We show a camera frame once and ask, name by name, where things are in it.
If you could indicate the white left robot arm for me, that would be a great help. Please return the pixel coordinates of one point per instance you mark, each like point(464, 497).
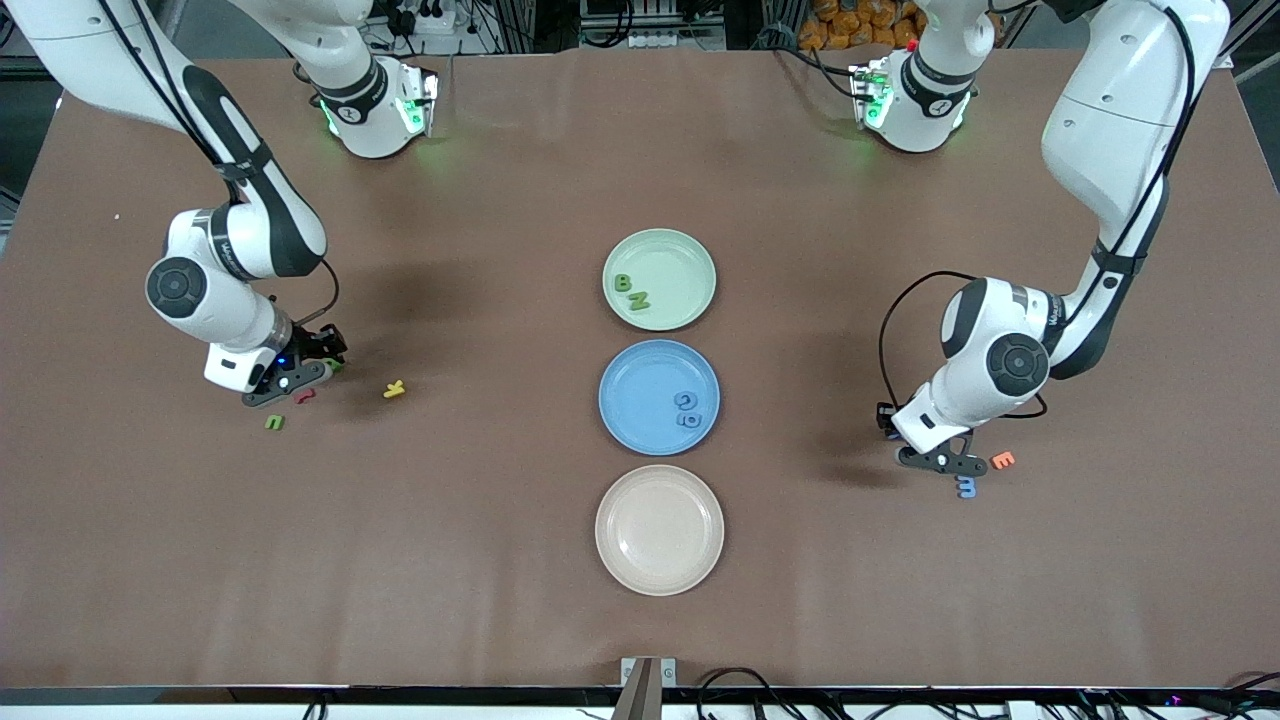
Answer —
point(1018, 365)

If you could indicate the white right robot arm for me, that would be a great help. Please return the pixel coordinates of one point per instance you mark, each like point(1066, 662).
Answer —
point(178, 288)

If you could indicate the orange foam letter E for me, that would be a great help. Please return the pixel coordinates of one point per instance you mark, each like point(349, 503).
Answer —
point(1002, 460)

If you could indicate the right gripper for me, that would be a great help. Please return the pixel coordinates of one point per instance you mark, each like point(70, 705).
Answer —
point(318, 346)

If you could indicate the beige plate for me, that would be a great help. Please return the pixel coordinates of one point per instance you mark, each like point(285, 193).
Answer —
point(660, 530)

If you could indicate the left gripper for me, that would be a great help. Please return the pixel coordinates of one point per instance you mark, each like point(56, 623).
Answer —
point(886, 419)

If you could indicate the blue plate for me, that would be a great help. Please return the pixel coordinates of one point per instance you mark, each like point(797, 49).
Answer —
point(640, 400)

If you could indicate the white power strip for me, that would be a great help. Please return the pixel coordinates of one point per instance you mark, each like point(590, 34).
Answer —
point(425, 15)

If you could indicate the blue foam letter E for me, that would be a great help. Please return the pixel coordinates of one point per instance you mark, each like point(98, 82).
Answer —
point(966, 489)

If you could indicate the background equipment box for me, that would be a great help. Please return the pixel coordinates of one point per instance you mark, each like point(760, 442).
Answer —
point(650, 40)

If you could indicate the orange items pile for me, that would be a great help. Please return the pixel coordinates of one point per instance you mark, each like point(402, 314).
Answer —
point(830, 30)

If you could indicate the green plate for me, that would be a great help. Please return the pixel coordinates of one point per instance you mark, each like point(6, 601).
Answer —
point(670, 265)

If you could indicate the yellow foam letter K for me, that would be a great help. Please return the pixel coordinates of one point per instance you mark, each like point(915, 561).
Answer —
point(393, 389)

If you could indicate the metal mount bracket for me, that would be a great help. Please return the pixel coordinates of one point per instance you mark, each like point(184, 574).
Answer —
point(648, 690)

